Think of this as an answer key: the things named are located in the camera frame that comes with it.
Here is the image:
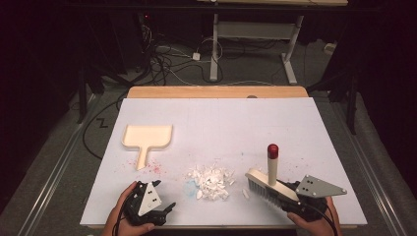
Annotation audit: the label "white foam board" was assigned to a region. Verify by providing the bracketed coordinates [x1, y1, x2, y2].
[80, 96, 368, 228]

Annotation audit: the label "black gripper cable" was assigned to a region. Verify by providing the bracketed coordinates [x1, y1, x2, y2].
[112, 193, 136, 236]
[303, 203, 340, 236]

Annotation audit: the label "pile of white paper scraps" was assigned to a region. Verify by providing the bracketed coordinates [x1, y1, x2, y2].
[188, 163, 251, 202]

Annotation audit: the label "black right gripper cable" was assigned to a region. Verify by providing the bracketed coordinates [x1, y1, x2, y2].
[303, 203, 340, 236]

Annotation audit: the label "black metal stand leg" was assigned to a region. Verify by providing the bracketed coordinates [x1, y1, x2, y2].
[346, 73, 359, 136]

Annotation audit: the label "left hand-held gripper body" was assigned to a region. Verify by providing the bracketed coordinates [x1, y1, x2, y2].
[123, 181, 168, 226]

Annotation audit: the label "cream hand brush red cap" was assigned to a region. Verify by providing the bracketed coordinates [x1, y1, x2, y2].
[245, 143, 301, 209]

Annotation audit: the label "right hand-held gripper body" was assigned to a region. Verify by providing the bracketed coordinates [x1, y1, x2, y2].
[294, 174, 348, 222]

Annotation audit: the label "long black floor cable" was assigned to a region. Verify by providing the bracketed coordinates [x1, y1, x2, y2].
[82, 92, 129, 161]

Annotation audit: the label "tangle of black floor cables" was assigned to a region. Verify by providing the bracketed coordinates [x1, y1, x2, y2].
[141, 23, 224, 87]

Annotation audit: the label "grey metal floor rail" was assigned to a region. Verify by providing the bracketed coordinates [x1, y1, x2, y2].
[328, 99, 409, 236]
[14, 92, 101, 236]

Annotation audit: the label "person's left hand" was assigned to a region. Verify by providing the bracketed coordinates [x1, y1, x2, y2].
[101, 181, 155, 236]

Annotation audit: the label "wooden table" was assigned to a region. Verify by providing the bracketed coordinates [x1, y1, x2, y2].
[126, 86, 309, 99]

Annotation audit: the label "thin white floor cable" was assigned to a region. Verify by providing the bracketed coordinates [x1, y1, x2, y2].
[163, 67, 276, 88]

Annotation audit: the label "person's right hand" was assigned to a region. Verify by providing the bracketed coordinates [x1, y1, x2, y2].
[287, 196, 343, 236]

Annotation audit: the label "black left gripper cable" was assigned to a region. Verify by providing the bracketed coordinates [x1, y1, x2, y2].
[112, 193, 136, 236]

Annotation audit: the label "white metal desk frame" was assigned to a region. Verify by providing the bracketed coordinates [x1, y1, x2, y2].
[209, 13, 304, 86]

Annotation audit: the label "cream plastic dustpan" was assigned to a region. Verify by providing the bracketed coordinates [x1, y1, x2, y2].
[121, 124, 174, 171]

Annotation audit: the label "scattered red crumbs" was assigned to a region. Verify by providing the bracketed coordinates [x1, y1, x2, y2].
[126, 157, 165, 175]

